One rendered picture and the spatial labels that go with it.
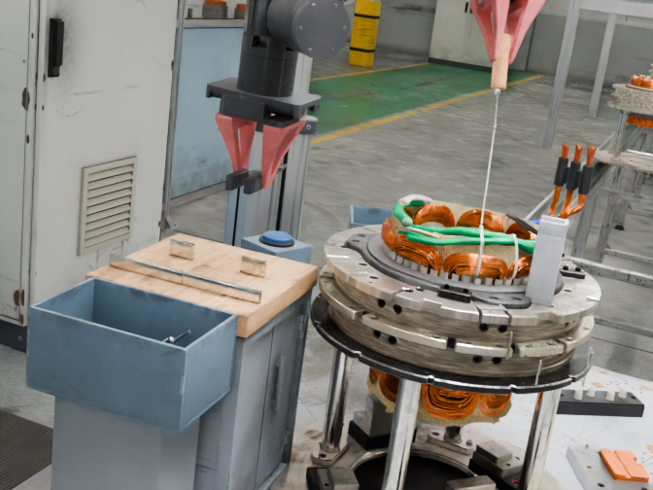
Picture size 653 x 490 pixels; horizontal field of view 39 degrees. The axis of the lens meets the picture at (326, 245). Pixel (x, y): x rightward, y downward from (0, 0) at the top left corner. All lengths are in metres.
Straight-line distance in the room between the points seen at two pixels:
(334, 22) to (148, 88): 2.77
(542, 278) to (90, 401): 0.47
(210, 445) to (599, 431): 0.70
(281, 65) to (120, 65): 2.54
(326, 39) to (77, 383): 0.40
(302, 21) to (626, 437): 0.91
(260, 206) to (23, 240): 1.88
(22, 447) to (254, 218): 1.50
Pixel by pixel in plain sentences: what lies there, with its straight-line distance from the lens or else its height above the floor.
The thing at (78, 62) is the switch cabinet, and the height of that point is 1.00.
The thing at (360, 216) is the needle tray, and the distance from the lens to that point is 1.41.
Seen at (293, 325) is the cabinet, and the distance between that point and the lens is 1.09.
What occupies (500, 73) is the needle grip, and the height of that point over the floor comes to 1.32.
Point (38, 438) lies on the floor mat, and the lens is 2.83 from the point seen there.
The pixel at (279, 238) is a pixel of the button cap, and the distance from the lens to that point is 1.26.
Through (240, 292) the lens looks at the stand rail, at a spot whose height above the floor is 1.07.
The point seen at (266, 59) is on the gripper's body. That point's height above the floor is 1.31.
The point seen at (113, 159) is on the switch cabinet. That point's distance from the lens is 3.49.
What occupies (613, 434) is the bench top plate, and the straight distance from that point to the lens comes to 1.51.
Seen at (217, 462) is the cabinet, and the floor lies 0.89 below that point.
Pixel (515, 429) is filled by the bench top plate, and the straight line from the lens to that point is 1.44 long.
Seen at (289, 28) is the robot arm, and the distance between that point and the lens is 0.85.
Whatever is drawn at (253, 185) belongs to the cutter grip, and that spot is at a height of 1.18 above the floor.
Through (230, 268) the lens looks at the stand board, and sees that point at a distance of 1.05.
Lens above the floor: 1.40
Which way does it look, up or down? 17 degrees down
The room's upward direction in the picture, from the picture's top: 8 degrees clockwise
